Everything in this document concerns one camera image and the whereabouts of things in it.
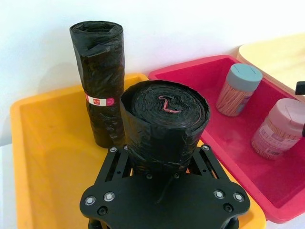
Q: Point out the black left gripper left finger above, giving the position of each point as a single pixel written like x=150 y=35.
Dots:
x=114 y=164

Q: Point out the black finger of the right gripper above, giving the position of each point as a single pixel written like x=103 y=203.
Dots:
x=303 y=132
x=301 y=88

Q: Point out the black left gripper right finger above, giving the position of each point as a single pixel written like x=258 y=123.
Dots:
x=207 y=164

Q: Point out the wide black trash bag roll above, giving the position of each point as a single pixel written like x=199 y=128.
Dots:
x=162 y=133

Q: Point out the pink lid toothpick jar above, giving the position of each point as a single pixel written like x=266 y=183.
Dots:
x=280 y=128

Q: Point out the red plastic bin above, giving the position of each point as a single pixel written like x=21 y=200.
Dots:
x=240 y=167

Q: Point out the cream plastic bin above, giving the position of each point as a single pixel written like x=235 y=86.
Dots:
x=276 y=57

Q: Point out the grey lid toothpick jar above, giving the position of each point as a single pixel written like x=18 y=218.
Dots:
x=239 y=90

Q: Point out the yellow plastic bin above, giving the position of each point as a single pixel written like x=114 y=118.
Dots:
x=50 y=152

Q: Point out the tall black trash bag roll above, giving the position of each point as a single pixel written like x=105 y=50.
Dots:
x=101 y=78

